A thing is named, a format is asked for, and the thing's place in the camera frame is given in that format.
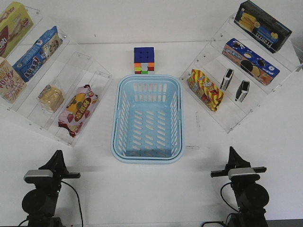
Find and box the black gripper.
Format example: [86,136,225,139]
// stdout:
[38,150,80,183]
[210,146,267,178]

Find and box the bread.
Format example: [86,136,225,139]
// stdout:
[38,79,64,113]

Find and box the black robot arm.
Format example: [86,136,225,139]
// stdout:
[22,150,80,227]
[210,146,269,227]

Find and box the black white tissue pack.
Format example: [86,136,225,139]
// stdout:
[220,69,234,90]

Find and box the light blue plastic basket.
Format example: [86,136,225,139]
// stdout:
[111,75,185,164]

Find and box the pink strawberry snack bag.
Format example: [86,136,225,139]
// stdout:
[58,84,98,137]

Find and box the red yellow striped snack bag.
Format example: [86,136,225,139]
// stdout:
[187,69,224,112]

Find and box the clear acrylic left shelf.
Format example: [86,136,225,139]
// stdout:
[0,6,113,148]

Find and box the clear acrylic shelf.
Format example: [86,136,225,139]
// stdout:
[180,15,302,132]
[0,6,113,148]

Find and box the clear acrylic right shelf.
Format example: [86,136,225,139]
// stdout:
[180,15,302,132]

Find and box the beige Pocky box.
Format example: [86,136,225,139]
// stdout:
[0,57,27,104]

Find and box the blue orange sandwich cookie box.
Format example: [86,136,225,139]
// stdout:
[222,38,280,86]

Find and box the black yellow biscuit box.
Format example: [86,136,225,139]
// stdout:
[234,0,292,53]

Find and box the multicolour puzzle cube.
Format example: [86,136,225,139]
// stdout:
[134,47,155,74]

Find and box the yellow green wafer box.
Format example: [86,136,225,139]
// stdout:
[0,1,34,58]

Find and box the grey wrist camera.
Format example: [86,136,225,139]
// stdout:
[23,169,53,183]
[228,167,257,180]

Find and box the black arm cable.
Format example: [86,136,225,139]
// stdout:
[18,180,84,227]
[200,181,240,227]

